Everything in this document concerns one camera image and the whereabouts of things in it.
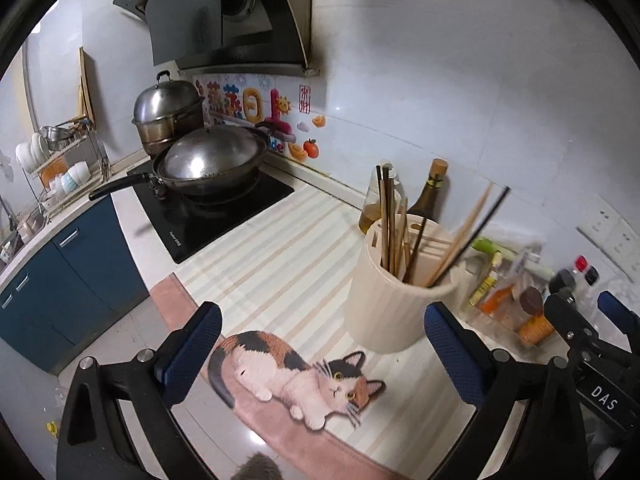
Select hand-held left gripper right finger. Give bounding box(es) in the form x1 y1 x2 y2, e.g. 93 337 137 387
425 301 588 480

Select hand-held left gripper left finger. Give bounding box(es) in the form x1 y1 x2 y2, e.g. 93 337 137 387
57 301 223 480

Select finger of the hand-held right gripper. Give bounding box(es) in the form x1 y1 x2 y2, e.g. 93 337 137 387
599 291 640 333
545 292 598 348

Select beige round utensil holder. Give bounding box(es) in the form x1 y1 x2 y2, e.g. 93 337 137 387
344 212 463 354

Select dark wooden chopstick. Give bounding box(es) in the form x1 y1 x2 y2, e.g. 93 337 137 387
402 216 427 284
383 164 392 271
376 165 385 267
440 186 512 287

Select brown lid jar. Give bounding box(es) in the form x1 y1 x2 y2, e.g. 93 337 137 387
516 286 557 347

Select clear plastic organizer tray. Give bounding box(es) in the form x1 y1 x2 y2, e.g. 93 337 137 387
462 260 556 356

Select red cap bottle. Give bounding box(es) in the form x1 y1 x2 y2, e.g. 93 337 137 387
572 255 601 286

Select yellow seasoning box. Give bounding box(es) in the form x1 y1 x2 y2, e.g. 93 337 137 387
467 252 503 308

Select white and orange seasoning bag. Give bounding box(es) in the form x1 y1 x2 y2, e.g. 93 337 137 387
477 260 518 318

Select green leek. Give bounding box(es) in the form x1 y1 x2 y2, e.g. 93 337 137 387
470 236 523 261

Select black induction cooktop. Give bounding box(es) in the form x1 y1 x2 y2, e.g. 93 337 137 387
126 160 296 264

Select blue kitchen cabinets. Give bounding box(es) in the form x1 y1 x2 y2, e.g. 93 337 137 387
0 195 151 376

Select brown glass bottle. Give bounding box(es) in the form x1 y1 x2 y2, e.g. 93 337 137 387
407 158 451 221

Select clear oil dispenser bottle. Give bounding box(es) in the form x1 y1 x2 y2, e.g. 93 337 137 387
359 165 406 235

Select black wok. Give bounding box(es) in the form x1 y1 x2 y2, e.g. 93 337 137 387
89 127 271 200

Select steel wok lid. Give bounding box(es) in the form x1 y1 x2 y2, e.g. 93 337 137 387
162 126 268 183

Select steel kitchen sink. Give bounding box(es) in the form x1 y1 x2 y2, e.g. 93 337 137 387
0 200 38 271

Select rows of white bowls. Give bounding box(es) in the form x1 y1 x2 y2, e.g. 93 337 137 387
14 132 92 200

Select orange plastic board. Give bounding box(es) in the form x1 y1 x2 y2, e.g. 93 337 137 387
39 157 68 186

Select steel steamer pot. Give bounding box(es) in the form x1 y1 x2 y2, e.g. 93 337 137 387
131 70 206 157

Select steel bowl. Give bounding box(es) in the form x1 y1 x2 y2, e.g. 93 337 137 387
39 126 76 152

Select wooden cutting board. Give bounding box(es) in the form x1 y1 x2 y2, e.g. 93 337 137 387
77 46 98 123

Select black range hood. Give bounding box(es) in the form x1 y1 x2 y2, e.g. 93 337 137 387
112 0 313 72

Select white wall outlet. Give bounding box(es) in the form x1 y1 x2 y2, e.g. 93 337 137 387
607 220 637 262
579 207 621 242

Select wire dish rack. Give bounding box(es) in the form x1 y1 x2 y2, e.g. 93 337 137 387
20 119 110 223

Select colourful wall decal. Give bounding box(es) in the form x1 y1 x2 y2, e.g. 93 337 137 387
192 74 327 162

